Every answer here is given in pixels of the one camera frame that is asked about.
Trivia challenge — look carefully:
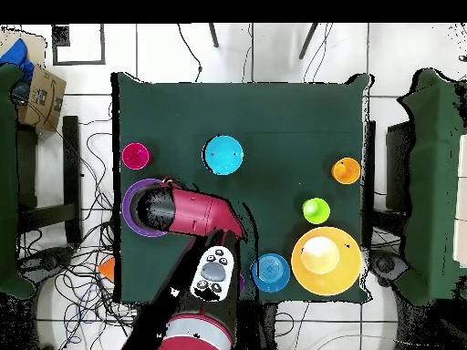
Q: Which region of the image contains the green cup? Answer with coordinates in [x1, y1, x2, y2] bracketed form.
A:
[301, 197, 331, 225]

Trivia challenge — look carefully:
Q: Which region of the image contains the pink cup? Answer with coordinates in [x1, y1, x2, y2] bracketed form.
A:
[121, 142, 151, 171]

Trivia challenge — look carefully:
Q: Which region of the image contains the black floor frame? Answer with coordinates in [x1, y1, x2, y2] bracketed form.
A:
[51, 23, 107, 67]

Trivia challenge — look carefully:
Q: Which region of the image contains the orange cup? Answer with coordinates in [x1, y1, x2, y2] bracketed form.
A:
[330, 157, 362, 186]

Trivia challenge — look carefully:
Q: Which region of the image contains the black stand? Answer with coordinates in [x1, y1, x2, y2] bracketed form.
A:
[16, 115, 83, 245]

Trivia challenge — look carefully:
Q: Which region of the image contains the grey floor device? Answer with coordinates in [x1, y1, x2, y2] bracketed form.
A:
[17, 247, 74, 282]
[369, 251, 410, 285]

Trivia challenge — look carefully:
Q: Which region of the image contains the dark green tablecloth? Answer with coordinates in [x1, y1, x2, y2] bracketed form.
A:
[110, 71, 375, 304]

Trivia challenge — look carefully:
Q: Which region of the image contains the white box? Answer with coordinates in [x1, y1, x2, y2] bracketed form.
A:
[451, 132, 467, 269]

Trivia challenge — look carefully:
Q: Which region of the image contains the blue bowl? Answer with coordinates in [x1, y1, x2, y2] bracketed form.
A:
[250, 252, 291, 293]

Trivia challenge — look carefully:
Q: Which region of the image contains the blue cloth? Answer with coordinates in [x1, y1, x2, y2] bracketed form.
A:
[0, 37, 36, 83]

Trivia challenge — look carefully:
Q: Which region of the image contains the large yellow bowl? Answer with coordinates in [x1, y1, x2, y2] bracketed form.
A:
[290, 226, 364, 296]

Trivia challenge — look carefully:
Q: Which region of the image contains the cyan bowl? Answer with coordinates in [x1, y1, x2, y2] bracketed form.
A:
[202, 134, 244, 177]

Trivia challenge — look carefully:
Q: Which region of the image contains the purple bowl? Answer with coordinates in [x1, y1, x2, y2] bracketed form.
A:
[121, 178, 170, 239]

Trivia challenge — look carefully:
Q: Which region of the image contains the green cloth covered table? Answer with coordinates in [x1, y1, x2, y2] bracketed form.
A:
[395, 67, 467, 307]
[0, 63, 37, 300]

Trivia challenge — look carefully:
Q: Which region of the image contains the printed cardboard box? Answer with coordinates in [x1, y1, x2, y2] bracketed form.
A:
[16, 65, 67, 133]

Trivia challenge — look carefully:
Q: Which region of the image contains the black chair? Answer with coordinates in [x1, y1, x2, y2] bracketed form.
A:
[385, 121, 415, 212]

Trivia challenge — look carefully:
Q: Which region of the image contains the thin black cable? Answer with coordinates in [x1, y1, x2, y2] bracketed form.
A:
[177, 23, 203, 83]

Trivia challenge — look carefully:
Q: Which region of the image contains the tangle of black cables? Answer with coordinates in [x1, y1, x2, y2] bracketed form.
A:
[54, 119, 147, 350]

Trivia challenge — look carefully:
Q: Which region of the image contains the orange bowl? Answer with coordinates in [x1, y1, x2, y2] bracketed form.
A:
[97, 254, 116, 283]

